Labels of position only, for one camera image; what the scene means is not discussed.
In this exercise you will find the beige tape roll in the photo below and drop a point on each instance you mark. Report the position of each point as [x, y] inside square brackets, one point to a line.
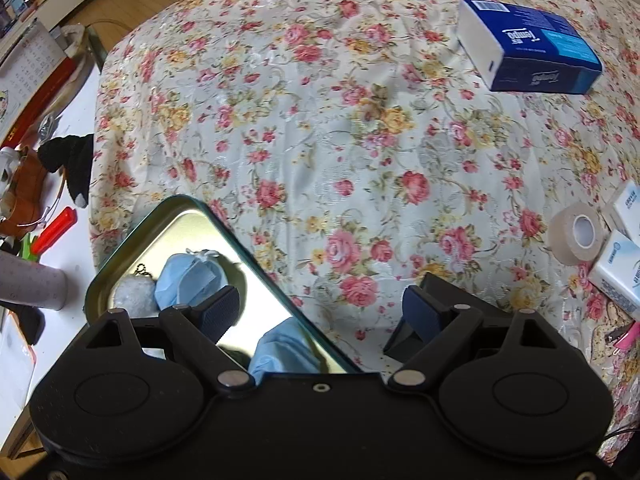
[575, 235]

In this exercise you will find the desk calendar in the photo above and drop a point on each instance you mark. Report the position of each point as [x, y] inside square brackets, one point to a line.
[30, 80]

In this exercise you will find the round wooden tray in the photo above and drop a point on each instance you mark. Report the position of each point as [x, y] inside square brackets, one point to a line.
[82, 50]

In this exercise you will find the floral blanket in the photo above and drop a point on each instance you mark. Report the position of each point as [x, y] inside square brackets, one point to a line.
[325, 135]

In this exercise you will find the pink clip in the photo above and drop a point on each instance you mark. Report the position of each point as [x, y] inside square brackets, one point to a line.
[629, 335]

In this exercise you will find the lilac thermos bottle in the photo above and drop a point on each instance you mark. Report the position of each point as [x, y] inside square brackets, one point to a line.
[30, 282]

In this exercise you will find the brown leather holder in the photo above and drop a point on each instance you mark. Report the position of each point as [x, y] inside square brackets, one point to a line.
[27, 190]

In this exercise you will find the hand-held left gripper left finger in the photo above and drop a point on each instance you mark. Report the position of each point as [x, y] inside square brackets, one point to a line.
[220, 312]

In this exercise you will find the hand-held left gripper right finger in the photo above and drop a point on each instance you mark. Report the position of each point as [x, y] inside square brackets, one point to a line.
[422, 312]

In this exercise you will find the white plush lamb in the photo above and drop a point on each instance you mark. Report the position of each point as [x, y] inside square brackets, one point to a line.
[134, 297]

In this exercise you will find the blue tissue pack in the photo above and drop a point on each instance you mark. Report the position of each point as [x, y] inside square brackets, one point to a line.
[530, 47]

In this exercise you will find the teal tin tray gold inside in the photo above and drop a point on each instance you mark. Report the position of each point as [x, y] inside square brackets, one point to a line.
[270, 290]

